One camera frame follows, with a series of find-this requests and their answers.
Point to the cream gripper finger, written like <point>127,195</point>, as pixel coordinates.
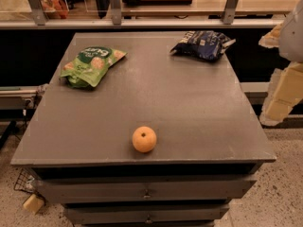
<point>284,92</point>
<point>271,39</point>

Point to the blue chip bag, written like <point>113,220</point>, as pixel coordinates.
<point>206,45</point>

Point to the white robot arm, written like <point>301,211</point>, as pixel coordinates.
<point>291,35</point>

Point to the green snack bag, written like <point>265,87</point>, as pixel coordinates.
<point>90,66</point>

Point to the orange plastic bag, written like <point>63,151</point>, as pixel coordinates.
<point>57,6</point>

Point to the grey drawer cabinet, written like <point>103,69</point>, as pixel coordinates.
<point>78,144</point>

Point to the orange fruit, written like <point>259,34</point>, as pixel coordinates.
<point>144,139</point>

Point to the yellow sponge block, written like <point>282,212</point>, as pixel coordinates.
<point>33,204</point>

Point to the metal railing frame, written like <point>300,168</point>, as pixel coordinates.
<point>108,14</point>

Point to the black wire basket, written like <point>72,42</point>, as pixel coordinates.
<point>24,182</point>

